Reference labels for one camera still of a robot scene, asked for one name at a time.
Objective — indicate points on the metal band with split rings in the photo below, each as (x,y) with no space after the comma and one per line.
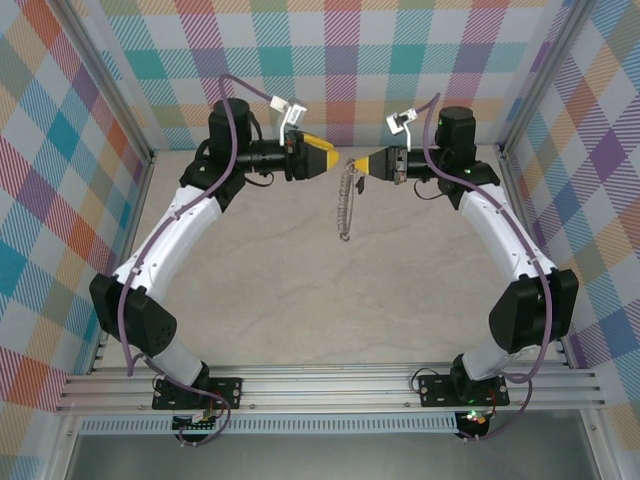
(344,210)

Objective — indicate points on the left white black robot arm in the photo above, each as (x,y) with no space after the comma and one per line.
(165,240)

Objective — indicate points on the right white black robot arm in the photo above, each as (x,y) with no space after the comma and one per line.
(500,235)

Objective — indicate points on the electronics board lit LED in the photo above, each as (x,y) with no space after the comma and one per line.
(475,417)

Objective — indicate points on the electronics board green terminal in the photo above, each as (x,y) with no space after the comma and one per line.
(195,424)

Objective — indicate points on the grey metal panel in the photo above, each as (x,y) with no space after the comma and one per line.
(325,457)

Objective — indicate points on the aluminium side rail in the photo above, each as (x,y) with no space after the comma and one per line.
(525,220)
(130,225)

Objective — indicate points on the aluminium corner post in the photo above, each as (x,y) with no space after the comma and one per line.
(110,85)
(535,80)

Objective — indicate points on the wide aluminium base rail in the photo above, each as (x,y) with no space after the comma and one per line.
(325,385)

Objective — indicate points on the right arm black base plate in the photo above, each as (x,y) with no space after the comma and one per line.
(435,390)

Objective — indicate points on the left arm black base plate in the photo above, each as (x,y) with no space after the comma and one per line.
(227,392)

